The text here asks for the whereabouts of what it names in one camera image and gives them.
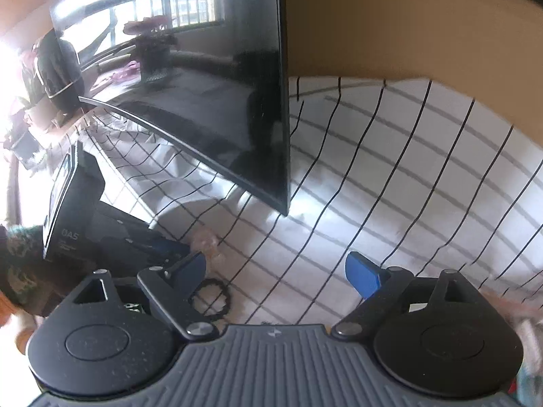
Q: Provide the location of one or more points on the black flat screen television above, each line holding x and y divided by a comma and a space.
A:
212, 72

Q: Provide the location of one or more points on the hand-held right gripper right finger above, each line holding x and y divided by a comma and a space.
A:
362, 275

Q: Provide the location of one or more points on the black checked white tablecloth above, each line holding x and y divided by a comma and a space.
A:
382, 178

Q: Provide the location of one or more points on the pink ribbon bow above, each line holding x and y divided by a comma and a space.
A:
205, 241

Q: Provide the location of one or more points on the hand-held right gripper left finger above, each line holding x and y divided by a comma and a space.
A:
188, 271

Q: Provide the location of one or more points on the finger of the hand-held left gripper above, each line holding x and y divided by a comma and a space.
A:
135, 260
169, 246

